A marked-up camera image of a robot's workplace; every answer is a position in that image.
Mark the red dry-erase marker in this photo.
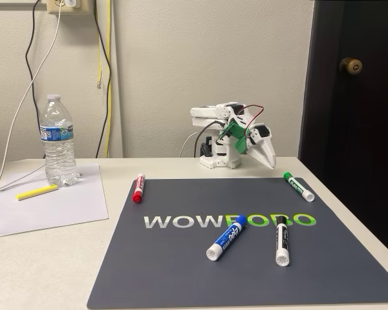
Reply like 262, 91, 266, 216
132, 173, 147, 205

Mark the green dry-erase marker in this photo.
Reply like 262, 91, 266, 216
283, 171, 316, 203

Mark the black dry-erase marker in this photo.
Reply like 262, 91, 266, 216
275, 216, 291, 267

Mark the blue dry-erase marker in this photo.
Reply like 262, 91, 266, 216
206, 214, 248, 262

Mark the dark brown door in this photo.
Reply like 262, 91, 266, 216
297, 0, 388, 263

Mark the brass door knob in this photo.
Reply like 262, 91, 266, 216
339, 57, 363, 76

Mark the dark grey WOWROBO mat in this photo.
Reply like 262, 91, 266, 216
86, 176, 388, 310

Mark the clear plastic water bottle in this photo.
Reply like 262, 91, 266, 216
39, 93, 78, 187

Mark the white paper sheet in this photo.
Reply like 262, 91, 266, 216
0, 163, 110, 239

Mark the yellow flat stick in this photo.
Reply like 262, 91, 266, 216
16, 184, 59, 202

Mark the green camera circuit board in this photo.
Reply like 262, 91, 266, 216
220, 118, 250, 155

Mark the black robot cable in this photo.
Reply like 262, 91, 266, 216
193, 119, 224, 158

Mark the white robot power cable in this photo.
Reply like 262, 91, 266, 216
180, 130, 199, 158

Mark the thick black wall cable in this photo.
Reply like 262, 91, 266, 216
92, 0, 113, 159

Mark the yellow wall cable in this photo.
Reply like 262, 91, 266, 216
96, 0, 113, 159

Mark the thin black wall cable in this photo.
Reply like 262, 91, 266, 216
25, 0, 42, 114

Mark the long white charger cable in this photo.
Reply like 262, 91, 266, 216
0, 0, 65, 206

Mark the beige wall outlet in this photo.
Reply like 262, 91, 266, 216
46, 0, 89, 16

